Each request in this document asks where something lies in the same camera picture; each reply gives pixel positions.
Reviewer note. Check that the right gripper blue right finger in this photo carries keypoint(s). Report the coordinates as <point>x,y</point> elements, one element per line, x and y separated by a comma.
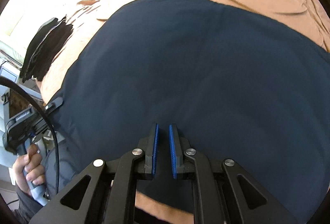
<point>178,147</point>

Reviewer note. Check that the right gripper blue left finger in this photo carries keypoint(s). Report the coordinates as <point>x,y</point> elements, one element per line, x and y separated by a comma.
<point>149,145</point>

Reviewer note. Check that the black pants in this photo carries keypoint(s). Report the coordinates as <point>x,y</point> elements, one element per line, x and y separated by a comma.
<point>237,85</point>

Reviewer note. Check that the person's left hand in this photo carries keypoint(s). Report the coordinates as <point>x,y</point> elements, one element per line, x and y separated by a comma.
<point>28,169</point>

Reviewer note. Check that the stack of folded black clothes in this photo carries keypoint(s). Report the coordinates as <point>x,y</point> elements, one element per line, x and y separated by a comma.
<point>45,45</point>

